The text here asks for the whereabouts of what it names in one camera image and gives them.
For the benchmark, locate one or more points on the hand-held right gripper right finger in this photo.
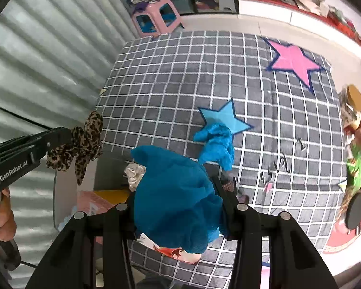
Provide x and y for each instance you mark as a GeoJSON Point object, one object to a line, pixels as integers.
{"type": "Point", "coordinates": [229, 212]}

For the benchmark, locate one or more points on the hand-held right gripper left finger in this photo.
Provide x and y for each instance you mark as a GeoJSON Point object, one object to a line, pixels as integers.
{"type": "Point", "coordinates": [120, 218]}

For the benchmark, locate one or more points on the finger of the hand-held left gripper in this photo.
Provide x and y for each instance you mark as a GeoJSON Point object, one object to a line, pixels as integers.
{"type": "Point", "coordinates": [48, 141]}

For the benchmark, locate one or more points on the cartoon printed storage box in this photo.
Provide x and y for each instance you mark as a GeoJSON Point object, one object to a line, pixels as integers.
{"type": "Point", "coordinates": [93, 207]}

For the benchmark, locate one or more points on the leopard print hair scrunchie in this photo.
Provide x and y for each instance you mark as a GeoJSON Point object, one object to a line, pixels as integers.
{"type": "Point", "coordinates": [84, 140]}

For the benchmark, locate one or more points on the white spotted hair scrunchie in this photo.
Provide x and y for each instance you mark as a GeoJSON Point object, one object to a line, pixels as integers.
{"type": "Point", "coordinates": [134, 176]}

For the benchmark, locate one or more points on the dark blue fuzzy cloth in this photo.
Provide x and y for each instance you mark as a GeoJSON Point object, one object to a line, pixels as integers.
{"type": "Point", "coordinates": [174, 195]}

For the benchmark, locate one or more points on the person's left hand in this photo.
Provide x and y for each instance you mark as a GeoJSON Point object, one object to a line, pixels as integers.
{"type": "Point", "coordinates": [6, 222]}

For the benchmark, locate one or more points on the light blue cloth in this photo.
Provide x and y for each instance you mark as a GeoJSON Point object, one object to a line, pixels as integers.
{"type": "Point", "coordinates": [218, 147]}

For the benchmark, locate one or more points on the red patterned rug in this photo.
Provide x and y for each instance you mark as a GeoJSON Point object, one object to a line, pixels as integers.
{"type": "Point", "coordinates": [343, 237]}

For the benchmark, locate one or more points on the black round stool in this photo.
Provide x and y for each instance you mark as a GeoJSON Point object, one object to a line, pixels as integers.
{"type": "Point", "coordinates": [355, 210]}

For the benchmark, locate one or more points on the grey checked star bedsheet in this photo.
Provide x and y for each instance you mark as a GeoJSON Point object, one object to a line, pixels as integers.
{"type": "Point", "coordinates": [168, 81]}

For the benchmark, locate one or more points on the green cloth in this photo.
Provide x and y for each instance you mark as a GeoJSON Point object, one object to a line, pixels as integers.
{"type": "Point", "coordinates": [357, 168]}

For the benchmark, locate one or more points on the pink plastic stool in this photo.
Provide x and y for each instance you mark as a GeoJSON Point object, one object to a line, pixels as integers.
{"type": "Point", "coordinates": [150, 18]}

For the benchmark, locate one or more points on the jar with wooden lid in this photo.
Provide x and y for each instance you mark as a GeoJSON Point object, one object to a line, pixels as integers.
{"type": "Point", "coordinates": [353, 99]}

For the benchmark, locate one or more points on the small white step stool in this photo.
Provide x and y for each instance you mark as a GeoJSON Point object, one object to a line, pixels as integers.
{"type": "Point", "coordinates": [227, 3]}

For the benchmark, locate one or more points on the red trimmed white ledge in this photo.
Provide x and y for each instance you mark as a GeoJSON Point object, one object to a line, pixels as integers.
{"type": "Point", "coordinates": [306, 15]}

